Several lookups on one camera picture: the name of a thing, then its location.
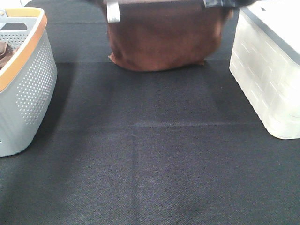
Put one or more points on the brown towel in basket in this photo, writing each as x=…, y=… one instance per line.
x=6, y=53

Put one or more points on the white storage box grey lid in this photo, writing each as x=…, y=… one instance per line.
x=265, y=62

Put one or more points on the grey perforated laundry basket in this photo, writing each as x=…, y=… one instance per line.
x=28, y=79

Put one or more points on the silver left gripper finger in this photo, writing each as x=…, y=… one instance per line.
x=113, y=12

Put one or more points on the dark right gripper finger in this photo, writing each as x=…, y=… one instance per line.
x=218, y=3

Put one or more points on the brown towel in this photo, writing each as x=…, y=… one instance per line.
x=6, y=53
x=165, y=35

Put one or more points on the black table cloth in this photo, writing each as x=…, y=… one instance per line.
x=182, y=147

